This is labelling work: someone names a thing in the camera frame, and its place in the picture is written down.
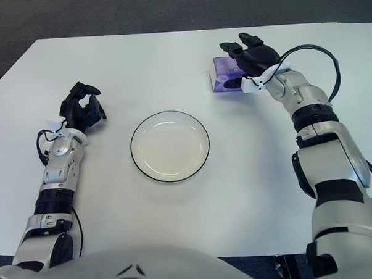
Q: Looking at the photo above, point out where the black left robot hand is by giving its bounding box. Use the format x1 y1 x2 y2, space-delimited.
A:
57 81 109 133

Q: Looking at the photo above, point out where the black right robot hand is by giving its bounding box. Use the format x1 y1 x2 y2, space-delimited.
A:
218 31 282 92

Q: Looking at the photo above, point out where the purple tissue paper pack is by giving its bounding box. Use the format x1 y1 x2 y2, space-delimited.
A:
207 55 249 93

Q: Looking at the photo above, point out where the white plate with black rim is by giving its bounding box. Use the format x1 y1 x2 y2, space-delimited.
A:
129 109 212 184

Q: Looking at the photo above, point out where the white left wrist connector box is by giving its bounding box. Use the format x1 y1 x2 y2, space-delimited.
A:
46 118 68 139

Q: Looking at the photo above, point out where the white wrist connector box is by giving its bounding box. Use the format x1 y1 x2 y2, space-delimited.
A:
239 62 294 94
46 118 68 139

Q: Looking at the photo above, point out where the white right wrist connector box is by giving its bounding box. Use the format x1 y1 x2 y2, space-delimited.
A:
239 62 294 94

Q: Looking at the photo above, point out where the grey robot torso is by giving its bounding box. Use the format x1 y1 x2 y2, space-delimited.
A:
0 239 263 279

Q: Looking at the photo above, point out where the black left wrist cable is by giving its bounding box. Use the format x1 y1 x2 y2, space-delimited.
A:
36 128 67 167

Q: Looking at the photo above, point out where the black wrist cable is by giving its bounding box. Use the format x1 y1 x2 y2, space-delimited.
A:
263 43 342 106
36 128 67 167

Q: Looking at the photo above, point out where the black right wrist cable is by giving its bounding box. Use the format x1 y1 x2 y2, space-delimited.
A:
263 43 342 106

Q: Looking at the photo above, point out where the thin black elbow cable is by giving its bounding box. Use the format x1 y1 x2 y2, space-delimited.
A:
70 208 85 258

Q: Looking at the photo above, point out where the black table frame bracket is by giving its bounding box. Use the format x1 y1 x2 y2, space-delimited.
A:
273 253 304 279

